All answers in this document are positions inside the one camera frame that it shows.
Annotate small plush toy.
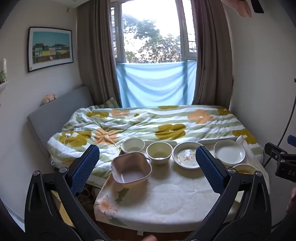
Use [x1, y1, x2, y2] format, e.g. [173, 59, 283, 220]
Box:
[40, 93, 56, 107]

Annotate black hanging object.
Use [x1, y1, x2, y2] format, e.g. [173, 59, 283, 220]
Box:
[251, 0, 264, 14]

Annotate light blue cloth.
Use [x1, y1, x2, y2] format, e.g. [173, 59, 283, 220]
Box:
[115, 61, 197, 108]

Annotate yellow bowl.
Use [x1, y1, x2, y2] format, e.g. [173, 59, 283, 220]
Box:
[232, 163, 257, 175]

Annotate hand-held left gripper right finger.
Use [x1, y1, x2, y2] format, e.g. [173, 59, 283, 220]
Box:
[185, 146, 272, 241]

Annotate grey padded headboard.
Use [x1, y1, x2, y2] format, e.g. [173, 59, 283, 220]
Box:
[26, 85, 94, 163]

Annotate floral striped blanket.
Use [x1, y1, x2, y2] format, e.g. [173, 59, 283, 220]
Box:
[47, 105, 264, 186]

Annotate floral print plate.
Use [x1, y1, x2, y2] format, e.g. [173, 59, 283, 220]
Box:
[173, 142, 204, 170]

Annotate green striped pillow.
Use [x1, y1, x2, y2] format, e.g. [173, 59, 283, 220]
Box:
[96, 97, 121, 109]

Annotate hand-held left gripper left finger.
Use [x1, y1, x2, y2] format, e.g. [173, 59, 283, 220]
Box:
[24, 144, 105, 241]

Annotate floral white tablecloth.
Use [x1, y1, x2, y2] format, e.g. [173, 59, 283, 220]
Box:
[94, 136, 271, 229]

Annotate black cable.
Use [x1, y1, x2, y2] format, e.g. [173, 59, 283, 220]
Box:
[262, 93, 296, 169]

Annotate tangled beige cords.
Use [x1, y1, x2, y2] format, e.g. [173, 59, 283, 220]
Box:
[77, 184, 100, 205]

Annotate framed townscape picture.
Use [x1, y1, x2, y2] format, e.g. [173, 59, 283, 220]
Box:
[28, 27, 74, 73]

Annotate pink hanging cloth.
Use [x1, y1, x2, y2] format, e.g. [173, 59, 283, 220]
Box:
[221, 0, 252, 18]

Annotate cream bowl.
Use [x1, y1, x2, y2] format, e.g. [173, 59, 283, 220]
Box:
[121, 138, 145, 154]
[146, 142, 173, 165]

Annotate person's right hand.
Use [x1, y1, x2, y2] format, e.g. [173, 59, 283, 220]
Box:
[287, 186, 296, 213]

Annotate pink square basin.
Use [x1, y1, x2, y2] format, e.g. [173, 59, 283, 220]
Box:
[111, 152, 152, 184]

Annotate brown curtain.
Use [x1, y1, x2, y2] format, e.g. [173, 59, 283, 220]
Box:
[192, 0, 234, 109]
[77, 0, 122, 108]

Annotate white charging cable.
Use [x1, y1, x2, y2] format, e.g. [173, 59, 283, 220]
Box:
[52, 133, 72, 163]

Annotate plain white plate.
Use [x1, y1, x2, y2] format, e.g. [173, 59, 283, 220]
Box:
[213, 140, 246, 165]

